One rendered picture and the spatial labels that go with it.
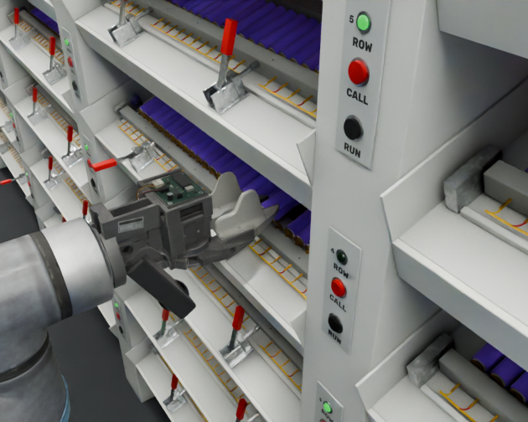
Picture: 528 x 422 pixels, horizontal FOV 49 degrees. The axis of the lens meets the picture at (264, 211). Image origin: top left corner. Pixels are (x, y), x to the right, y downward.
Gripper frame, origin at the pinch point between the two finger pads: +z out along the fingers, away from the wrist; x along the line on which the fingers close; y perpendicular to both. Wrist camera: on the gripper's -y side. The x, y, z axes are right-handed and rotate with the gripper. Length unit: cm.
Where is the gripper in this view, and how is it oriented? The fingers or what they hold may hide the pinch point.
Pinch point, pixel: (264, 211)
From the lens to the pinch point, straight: 69.9
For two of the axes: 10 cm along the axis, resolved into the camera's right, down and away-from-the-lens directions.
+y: -0.1, -8.3, -5.6
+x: -5.6, -4.7, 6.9
